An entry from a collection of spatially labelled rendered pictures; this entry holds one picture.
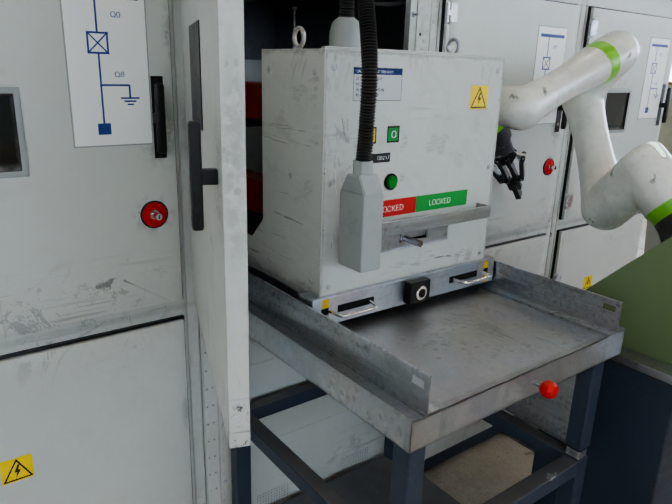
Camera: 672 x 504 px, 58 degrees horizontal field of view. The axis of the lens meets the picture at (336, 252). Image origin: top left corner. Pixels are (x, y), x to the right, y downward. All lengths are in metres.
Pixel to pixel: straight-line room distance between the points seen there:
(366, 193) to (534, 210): 1.23
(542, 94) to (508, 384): 0.77
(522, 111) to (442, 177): 0.32
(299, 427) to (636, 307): 0.94
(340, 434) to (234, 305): 1.15
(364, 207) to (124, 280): 0.56
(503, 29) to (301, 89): 0.93
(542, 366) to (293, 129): 0.65
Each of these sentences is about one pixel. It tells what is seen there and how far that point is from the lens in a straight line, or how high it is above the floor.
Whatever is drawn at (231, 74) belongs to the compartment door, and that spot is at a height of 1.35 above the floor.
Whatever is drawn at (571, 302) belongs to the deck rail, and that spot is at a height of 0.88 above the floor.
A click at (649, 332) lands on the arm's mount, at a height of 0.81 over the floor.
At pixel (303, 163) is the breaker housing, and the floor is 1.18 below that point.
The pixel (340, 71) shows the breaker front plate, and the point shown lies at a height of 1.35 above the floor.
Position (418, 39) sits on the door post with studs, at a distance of 1.73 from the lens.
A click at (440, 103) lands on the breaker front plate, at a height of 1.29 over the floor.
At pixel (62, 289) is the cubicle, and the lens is 1.32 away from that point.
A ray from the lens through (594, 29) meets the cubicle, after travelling 2.35.
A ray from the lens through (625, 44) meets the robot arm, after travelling 1.89.
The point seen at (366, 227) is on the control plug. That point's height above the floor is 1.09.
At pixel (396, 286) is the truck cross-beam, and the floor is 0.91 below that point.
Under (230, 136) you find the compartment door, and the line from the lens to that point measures 0.75.
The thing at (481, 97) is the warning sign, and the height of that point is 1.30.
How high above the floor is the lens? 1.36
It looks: 17 degrees down
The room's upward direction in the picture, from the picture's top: 2 degrees clockwise
